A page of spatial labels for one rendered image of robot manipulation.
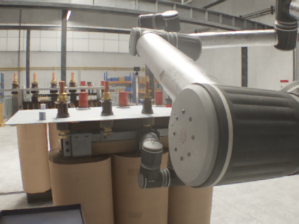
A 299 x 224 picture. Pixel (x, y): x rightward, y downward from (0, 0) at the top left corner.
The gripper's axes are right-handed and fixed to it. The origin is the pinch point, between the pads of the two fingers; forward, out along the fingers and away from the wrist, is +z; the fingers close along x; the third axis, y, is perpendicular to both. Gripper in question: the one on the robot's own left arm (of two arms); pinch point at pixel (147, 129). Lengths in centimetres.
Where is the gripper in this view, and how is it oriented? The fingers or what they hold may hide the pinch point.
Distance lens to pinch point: 158.4
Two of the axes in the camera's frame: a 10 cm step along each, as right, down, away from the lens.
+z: -0.8, -3.1, 9.5
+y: 0.2, -9.5, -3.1
